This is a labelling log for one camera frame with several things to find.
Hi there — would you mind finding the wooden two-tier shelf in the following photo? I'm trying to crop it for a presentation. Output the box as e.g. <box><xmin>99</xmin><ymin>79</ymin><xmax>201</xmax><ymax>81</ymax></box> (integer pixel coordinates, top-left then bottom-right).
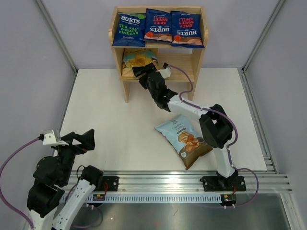
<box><xmin>108</xmin><ymin>6</ymin><xmax>209</xmax><ymax>103</ymax></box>

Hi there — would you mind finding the blue Burts sea salt bag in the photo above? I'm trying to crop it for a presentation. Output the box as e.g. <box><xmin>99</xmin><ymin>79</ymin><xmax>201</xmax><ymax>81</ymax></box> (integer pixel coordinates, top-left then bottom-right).
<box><xmin>113</xmin><ymin>12</ymin><xmax>146</xmax><ymax>47</ymax></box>

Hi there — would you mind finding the aluminium mounting rail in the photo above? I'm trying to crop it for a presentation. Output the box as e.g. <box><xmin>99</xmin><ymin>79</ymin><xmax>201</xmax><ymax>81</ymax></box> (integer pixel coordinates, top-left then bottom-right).
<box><xmin>64</xmin><ymin>170</ymin><xmax>293</xmax><ymax>195</ymax></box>

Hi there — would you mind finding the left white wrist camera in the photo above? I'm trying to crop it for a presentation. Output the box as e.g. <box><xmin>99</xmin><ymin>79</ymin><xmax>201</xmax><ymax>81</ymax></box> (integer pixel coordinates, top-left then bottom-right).
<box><xmin>43</xmin><ymin>129</ymin><xmax>68</xmax><ymax>147</ymax></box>

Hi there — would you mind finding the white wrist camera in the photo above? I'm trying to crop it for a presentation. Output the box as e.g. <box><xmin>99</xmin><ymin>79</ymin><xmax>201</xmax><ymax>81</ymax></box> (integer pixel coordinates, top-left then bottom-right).
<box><xmin>156</xmin><ymin>62</ymin><xmax>171</xmax><ymax>79</ymax></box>
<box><xmin>43</xmin><ymin>129</ymin><xmax>68</xmax><ymax>147</ymax></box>

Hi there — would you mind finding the light blue cassava chips bag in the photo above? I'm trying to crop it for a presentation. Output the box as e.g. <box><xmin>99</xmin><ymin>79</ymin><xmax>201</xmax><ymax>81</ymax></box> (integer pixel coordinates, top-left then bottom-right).
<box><xmin>155</xmin><ymin>115</ymin><xmax>213</xmax><ymax>170</ymax></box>

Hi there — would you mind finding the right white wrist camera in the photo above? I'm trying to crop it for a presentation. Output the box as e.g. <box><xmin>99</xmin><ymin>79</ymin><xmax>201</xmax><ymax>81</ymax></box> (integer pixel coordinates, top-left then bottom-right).
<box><xmin>156</xmin><ymin>62</ymin><xmax>171</xmax><ymax>79</ymax></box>

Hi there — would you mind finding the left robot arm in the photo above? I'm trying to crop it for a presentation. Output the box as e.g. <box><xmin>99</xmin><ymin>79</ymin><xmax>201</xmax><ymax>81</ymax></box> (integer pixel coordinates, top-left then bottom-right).
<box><xmin>27</xmin><ymin>129</ymin><xmax>104</xmax><ymax>230</ymax></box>

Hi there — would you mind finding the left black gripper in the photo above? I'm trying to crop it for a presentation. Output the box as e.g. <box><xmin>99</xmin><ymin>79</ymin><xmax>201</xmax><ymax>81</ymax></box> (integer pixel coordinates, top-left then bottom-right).
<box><xmin>55</xmin><ymin>128</ymin><xmax>94</xmax><ymax>184</ymax></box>

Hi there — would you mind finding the blue Burts chilli bag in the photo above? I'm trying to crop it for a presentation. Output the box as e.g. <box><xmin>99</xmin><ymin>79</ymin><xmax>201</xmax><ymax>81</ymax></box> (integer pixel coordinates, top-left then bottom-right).
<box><xmin>170</xmin><ymin>11</ymin><xmax>204</xmax><ymax>48</ymax></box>
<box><xmin>144</xmin><ymin>8</ymin><xmax>173</xmax><ymax>43</ymax></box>

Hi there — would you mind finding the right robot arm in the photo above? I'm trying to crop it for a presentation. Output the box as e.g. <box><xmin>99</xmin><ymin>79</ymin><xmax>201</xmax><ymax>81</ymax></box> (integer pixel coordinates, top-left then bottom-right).
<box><xmin>132</xmin><ymin>63</ymin><xmax>246</xmax><ymax>192</ymax></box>

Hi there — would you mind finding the tan kettle cooked chips bag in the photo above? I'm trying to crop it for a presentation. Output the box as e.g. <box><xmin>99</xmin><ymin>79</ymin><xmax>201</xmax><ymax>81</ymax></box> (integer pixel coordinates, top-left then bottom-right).
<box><xmin>121</xmin><ymin>48</ymin><xmax>158</xmax><ymax>78</ymax></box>

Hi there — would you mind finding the white slotted cable duct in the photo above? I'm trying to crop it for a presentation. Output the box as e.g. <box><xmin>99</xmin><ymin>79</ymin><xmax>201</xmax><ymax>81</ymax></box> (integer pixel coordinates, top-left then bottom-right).
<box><xmin>64</xmin><ymin>193</ymin><xmax>223</xmax><ymax>204</ymax></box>

